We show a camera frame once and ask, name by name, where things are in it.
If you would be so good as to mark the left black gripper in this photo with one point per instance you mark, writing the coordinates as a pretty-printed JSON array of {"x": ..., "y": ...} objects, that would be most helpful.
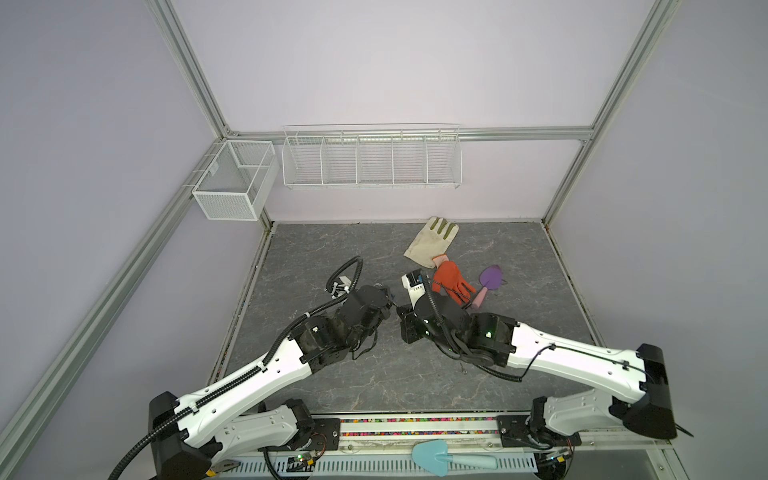
[{"x": 383, "y": 314}]

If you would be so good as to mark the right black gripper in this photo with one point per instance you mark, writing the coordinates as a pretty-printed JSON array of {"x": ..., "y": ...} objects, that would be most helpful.
[{"x": 409, "y": 318}]

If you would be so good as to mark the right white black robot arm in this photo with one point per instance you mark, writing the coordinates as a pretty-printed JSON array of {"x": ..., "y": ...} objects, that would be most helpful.
[{"x": 628, "y": 388}]

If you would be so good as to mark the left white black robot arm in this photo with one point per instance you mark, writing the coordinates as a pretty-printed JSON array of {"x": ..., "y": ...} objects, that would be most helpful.
[{"x": 191, "y": 434}]

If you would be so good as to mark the red rubber glove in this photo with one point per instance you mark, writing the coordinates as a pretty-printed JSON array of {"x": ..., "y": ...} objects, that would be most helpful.
[{"x": 449, "y": 279}]

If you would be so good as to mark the cream work glove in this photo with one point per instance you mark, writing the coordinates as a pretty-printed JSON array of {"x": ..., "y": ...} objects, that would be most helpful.
[{"x": 432, "y": 241}]

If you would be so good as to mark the purple pink toy trowel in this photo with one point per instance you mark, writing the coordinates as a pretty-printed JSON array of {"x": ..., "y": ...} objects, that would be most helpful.
[{"x": 490, "y": 279}]

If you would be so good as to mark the colourful bead strip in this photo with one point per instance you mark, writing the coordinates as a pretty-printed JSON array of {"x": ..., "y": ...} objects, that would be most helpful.
[{"x": 435, "y": 424}]

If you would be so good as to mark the teal toy trowel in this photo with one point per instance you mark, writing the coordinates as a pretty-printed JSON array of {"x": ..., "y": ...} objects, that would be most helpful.
[{"x": 434, "y": 457}]

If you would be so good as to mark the white mesh box basket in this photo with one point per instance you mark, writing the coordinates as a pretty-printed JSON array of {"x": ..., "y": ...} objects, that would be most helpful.
[{"x": 237, "y": 181}]

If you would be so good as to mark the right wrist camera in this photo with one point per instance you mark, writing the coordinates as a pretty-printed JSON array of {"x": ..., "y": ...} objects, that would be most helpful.
[{"x": 414, "y": 284}]

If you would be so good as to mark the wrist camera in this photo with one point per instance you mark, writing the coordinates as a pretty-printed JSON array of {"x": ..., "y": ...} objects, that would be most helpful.
[
  {"x": 340, "y": 286},
  {"x": 414, "y": 284}
]

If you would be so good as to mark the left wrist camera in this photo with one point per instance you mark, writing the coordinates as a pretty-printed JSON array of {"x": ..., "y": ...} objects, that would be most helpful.
[{"x": 340, "y": 286}]

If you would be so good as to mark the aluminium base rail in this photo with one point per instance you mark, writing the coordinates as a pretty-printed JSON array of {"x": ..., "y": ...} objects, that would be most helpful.
[{"x": 657, "y": 458}]

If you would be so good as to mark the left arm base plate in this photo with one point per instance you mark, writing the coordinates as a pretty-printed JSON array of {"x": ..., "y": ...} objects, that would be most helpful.
[{"x": 325, "y": 434}]

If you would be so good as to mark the white wire wall shelf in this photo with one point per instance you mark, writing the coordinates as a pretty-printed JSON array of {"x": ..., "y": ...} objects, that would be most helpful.
[{"x": 406, "y": 156}]

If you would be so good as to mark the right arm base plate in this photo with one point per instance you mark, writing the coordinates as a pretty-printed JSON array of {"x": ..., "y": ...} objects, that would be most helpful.
[{"x": 515, "y": 432}]

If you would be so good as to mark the white slotted cable duct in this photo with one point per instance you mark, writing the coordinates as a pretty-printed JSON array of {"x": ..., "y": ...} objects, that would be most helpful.
[{"x": 397, "y": 466}]

